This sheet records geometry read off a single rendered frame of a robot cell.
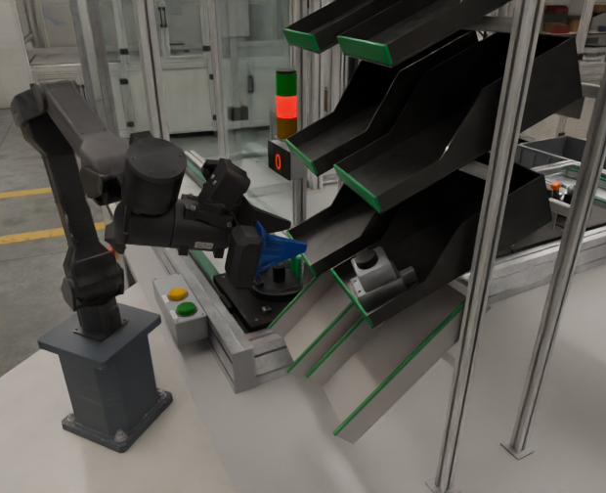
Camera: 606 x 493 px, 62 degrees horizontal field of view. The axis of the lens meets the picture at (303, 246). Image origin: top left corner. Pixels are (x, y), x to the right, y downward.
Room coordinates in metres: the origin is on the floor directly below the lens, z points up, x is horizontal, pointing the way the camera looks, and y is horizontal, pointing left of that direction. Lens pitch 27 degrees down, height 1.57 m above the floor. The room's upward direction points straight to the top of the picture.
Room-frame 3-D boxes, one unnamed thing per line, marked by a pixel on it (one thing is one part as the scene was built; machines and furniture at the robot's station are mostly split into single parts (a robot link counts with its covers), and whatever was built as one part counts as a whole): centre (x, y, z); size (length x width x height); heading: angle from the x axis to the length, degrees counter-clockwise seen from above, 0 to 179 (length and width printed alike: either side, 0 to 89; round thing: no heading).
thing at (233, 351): (1.18, 0.32, 0.91); 0.89 x 0.06 x 0.11; 28
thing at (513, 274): (1.23, -0.37, 0.91); 1.24 x 0.33 x 0.10; 118
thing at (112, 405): (0.72, 0.35, 0.96); 0.15 x 0.15 x 0.20; 66
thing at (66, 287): (0.72, 0.34, 1.15); 0.09 x 0.07 x 0.06; 131
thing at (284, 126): (1.23, 0.04, 1.28); 0.05 x 0.05 x 0.05
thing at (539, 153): (2.51, -1.47, 0.73); 0.62 x 0.42 x 0.23; 28
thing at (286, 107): (1.23, 0.04, 1.33); 0.05 x 0.05 x 0.05
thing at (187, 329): (0.98, 0.28, 0.93); 0.21 x 0.07 x 0.06; 28
